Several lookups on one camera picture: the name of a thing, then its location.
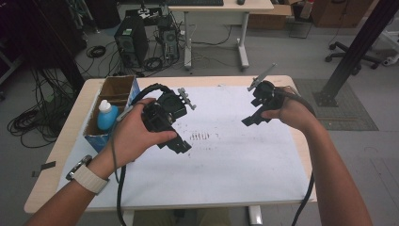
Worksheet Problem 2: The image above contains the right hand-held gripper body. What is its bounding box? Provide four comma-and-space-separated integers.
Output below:
247, 62, 285, 111

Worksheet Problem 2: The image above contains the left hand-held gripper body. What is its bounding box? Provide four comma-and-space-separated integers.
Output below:
140, 88, 198, 135

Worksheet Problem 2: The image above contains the cardboard box with blue side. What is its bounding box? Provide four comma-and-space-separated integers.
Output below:
83, 74, 142, 153

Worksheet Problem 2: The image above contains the blue bottle with white cap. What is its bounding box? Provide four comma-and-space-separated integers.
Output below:
96, 99, 120, 132

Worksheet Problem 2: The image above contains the person's right hand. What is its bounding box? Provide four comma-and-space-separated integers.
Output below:
262, 88, 318, 130

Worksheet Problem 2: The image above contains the person's left hand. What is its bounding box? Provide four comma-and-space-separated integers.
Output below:
90, 98, 178, 179

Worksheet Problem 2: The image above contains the white table mat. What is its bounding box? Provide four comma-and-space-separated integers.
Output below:
56, 85, 311, 210

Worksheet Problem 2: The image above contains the open computer tower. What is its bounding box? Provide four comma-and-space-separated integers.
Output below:
157, 18, 181, 62

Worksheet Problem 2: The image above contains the brown cardboard box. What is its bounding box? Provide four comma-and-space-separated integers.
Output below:
247, 4, 295, 31

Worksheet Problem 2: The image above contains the black computer tower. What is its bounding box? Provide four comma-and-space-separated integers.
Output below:
113, 15, 149, 69

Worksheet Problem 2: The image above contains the grey floor mat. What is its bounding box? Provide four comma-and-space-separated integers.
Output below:
293, 78, 379, 132

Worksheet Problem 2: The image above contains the black office chair base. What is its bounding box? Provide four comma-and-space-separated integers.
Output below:
325, 40, 382, 76

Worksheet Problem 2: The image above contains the white table leg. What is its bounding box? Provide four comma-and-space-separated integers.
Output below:
247, 205, 263, 226

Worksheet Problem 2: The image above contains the black board with white marks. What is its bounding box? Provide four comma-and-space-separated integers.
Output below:
125, 7, 164, 26

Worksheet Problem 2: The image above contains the white desk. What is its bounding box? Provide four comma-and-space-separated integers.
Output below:
168, 0, 276, 72

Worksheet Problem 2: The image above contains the black keyboard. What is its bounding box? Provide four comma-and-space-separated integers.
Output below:
165, 0, 225, 8

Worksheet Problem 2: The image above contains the brown cabinet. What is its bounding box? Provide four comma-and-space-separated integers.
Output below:
310, 0, 375, 28

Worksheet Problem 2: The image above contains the black curtain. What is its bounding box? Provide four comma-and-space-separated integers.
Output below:
0, 0, 88, 95

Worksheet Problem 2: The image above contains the thin grey cable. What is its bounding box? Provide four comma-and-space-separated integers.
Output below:
111, 105, 135, 185

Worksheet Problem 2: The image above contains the thick black gripper cable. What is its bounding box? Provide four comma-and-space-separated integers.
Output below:
274, 86, 316, 226
116, 83, 174, 226

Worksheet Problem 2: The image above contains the wristwatch with white strap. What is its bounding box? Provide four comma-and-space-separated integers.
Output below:
65, 153, 110, 196

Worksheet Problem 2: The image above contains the small black cable coil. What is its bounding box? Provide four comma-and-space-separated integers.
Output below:
86, 45, 107, 59

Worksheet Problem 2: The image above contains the black metal post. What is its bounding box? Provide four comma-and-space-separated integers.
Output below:
313, 0, 399, 107

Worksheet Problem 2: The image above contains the bundle of black floor cables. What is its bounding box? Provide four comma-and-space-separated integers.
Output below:
7, 67, 76, 149

